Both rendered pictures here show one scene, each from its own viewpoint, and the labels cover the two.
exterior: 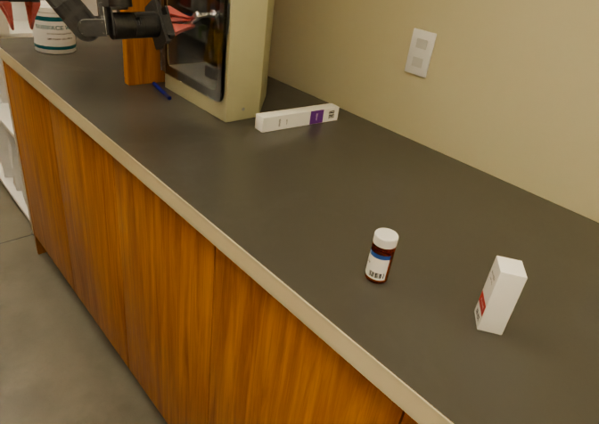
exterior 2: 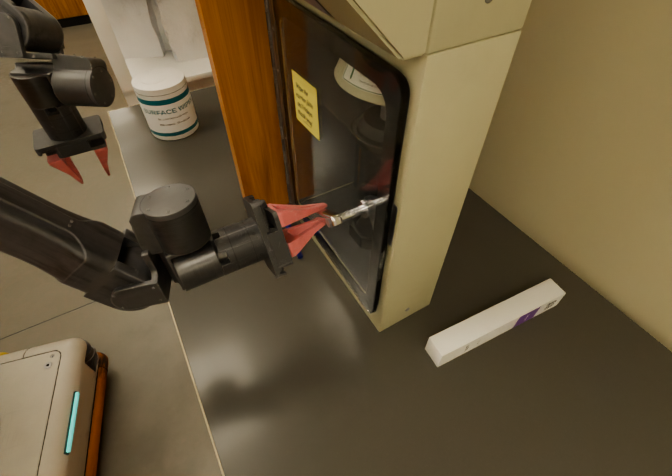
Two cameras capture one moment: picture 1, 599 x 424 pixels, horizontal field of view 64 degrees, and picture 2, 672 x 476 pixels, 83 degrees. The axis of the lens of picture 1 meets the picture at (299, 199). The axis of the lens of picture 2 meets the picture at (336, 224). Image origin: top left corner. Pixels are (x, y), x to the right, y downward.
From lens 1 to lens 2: 0.90 m
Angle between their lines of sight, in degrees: 22
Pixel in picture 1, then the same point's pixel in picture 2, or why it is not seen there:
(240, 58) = (409, 265)
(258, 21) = (447, 210)
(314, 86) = (510, 200)
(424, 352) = not seen: outside the picture
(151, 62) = (278, 185)
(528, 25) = not seen: outside the picture
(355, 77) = (594, 223)
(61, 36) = (175, 121)
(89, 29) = (134, 301)
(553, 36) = not seen: outside the picture
